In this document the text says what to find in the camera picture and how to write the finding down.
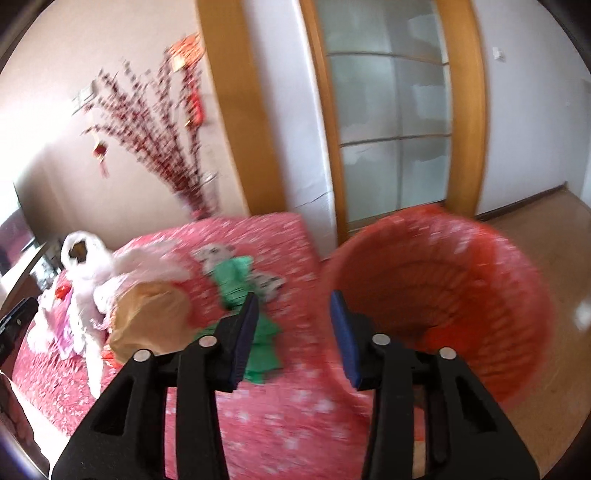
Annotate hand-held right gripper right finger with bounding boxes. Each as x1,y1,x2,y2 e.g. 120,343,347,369
329,290,542,480

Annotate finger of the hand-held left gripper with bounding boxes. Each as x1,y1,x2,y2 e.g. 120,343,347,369
0,298,35,367

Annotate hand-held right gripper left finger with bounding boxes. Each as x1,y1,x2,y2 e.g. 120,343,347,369
50,292,259,480

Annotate green cloth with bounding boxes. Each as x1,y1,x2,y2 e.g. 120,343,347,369
194,256,284,384

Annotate red plastic basket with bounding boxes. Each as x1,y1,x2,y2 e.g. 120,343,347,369
323,205,555,407

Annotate orange cloth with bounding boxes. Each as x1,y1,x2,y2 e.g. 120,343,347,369
422,323,476,354

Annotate red floral tablecloth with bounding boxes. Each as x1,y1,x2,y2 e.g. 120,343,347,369
11,212,426,480

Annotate tan cloth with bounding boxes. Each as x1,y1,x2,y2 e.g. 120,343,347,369
108,281,195,365

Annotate glass vase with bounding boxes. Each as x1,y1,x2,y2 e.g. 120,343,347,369
180,171,222,220

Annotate small red tasselled ornament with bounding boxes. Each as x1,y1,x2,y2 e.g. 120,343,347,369
92,138,114,178

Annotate red blossom branches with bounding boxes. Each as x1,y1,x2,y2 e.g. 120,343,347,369
81,46,208,204

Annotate frosted sliding glass door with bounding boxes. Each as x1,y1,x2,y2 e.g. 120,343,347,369
316,0,453,227

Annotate red hanging charm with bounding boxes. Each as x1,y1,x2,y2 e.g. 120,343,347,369
185,69,206,127

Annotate wooden wall trim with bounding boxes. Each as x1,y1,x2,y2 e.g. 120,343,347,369
196,0,289,217

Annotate wall switch panel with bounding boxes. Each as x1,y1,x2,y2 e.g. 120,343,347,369
71,83,100,114

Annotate wooden door frame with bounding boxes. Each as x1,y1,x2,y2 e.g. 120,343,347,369
300,0,488,245

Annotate red paper wall decoration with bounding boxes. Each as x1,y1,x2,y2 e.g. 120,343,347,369
166,32,206,72

